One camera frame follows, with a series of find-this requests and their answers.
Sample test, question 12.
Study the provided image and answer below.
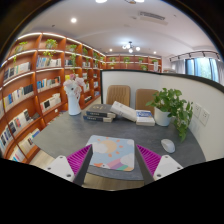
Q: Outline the dark bottom stacked book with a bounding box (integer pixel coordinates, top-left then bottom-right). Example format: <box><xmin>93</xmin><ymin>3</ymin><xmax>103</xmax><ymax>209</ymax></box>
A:
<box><xmin>83</xmin><ymin>115</ymin><xmax>113</xmax><ymax>123</ymax></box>

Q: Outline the white wall socket right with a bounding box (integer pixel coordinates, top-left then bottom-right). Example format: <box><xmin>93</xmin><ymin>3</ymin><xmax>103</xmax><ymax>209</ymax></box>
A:
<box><xmin>199</xmin><ymin>109</ymin><xmax>209</xmax><ymax>125</ymax></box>

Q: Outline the white leaning book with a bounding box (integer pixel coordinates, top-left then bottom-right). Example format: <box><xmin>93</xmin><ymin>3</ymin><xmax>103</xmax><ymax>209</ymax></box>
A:
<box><xmin>110</xmin><ymin>101</ymin><xmax>137</xmax><ymax>122</ymax></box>

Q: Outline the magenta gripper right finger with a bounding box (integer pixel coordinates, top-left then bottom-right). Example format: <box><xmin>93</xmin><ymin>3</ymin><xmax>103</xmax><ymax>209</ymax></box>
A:
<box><xmin>136</xmin><ymin>145</ymin><xmax>182</xmax><ymax>185</ymax></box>

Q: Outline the white wall socket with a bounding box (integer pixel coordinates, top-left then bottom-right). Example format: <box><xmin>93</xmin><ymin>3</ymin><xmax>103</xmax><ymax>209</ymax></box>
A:
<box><xmin>194</xmin><ymin>103</ymin><xmax>201</xmax><ymax>118</ymax></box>
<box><xmin>199</xmin><ymin>109</ymin><xmax>209</xmax><ymax>125</ymax></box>

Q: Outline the right tan chair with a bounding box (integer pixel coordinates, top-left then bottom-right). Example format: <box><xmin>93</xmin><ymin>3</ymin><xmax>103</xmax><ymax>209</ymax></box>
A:
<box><xmin>135</xmin><ymin>89</ymin><xmax>156</xmax><ymax>113</ymax></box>

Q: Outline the white pot green plant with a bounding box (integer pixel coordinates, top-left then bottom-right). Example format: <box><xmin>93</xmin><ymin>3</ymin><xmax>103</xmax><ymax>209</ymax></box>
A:
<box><xmin>146</xmin><ymin>88</ymin><xmax>193</xmax><ymax>142</ymax></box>

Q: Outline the ceiling chandelier lamp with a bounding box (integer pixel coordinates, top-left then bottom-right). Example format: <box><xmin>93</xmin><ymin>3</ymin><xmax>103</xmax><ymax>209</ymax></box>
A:
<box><xmin>122</xmin><ymin>41</ymin><xmax>140</xmax><ymax>53</ymax></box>

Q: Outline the white blue book stack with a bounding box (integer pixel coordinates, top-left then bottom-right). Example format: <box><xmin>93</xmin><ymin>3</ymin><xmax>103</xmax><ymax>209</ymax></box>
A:
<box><xmin>136</xmin><ymin>110</ymin><xmax>155</xmax><ymax>126</ymax></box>

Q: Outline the far orange bookshelf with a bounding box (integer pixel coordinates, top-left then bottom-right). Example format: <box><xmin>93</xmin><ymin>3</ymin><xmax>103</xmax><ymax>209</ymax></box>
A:
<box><xmin>104</xmin><ymin>54</ymin><xmax>162</xmax><ymax>72</ymax></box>

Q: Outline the dark top stacked book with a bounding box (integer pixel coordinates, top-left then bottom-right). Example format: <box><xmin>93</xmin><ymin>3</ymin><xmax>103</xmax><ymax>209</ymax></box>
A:
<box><xmin>86</xmin><ymin>104</ymin><xmax>116</xmax><ymax>118</ymax></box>

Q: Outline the dark stacked book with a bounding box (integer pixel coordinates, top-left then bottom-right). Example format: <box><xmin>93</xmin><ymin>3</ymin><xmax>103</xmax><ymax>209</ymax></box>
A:
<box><xmin>83</xmin><ymin>115</ymin><xmax>113</xmax><ymax>123</ymax></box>
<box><xmin>86</xmin><ymin>104</ymin><xmax>116</xmax><ymax>118</ymax></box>

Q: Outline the white computer mouse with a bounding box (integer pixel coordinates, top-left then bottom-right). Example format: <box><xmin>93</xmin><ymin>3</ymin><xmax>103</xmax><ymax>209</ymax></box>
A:
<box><xmin>161</xmin><ymin>139</ymin><xmax>175</xmax><ymax>153</ymax></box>

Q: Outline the colourful cartoon mouse pad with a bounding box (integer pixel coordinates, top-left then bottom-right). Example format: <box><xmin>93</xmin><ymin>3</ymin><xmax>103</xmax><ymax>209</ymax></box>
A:
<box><xmin>87</xmin><ymin>135</ymin><xmax>135</xmax><ymax>172</ymax></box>

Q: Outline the white wall socket left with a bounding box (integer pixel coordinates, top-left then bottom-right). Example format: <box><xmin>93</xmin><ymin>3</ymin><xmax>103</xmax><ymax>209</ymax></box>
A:
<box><xmin>194</xmin><ymin>103</ymin><xmax>201</xmax><ymax>118</ymax></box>

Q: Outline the tan chair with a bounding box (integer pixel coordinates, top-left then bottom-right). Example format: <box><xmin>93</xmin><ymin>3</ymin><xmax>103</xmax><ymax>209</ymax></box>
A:
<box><xmin>135</xmin><ymin>89</ymin><xmax>156</xmax><ymax>113</ymax></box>
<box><xmin>106</xmin><ymin>85</ymin><xmax>130</xmax><ymax>106</ymax></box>

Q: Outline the white partition wall panel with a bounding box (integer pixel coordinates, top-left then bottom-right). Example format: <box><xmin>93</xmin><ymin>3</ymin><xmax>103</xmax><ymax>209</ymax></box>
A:
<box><xmin>101</xmin><ymin>70</ymin><xmax>224</xmax><ymax>161</ymax></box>

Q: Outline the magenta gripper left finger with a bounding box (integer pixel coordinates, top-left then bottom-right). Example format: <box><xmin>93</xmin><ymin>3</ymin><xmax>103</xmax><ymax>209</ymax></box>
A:
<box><xmin>45</xmin><ymin>145</ymin><xmax>93</xmax><ymax>186</ymax></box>

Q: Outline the orange wooden bookshelf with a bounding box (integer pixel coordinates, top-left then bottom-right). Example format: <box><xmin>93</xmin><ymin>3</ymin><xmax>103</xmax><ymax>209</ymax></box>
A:
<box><xmin>0</xmin><ymin>32</ymin><xmax>105</xmax><ymax>163</ymax></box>

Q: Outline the left tan chair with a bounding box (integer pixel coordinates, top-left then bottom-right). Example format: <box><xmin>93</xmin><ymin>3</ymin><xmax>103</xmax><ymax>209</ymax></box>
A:
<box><xmin>106</xmin><ymin>85</ymin><xmax>130</xmax><ymax>106</ymax></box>

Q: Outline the white vase with flowers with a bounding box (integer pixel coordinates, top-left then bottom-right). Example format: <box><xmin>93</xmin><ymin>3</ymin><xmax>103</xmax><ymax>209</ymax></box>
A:
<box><xmin>63</xmin><ymin>74</ymin><xmax>85</xmax><ymax>115</ymax></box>

